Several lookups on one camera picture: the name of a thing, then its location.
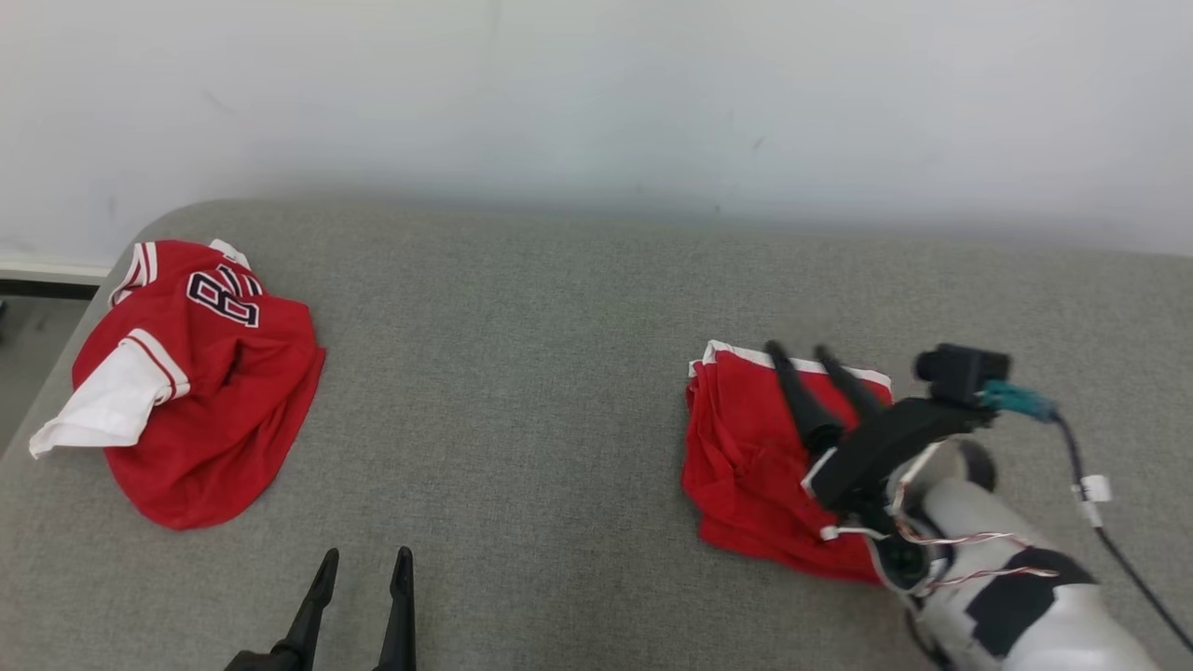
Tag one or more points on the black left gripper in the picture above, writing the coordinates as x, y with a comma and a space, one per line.
253, 662

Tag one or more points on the red shorts white trim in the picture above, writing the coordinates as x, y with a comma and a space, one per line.
746, 466

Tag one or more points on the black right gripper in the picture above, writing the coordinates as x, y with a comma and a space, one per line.
876, 443

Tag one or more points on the red basketball jersey white sleeves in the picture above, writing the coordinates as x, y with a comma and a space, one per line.
214, 401

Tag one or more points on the white skirting board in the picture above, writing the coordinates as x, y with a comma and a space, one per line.
47, 270

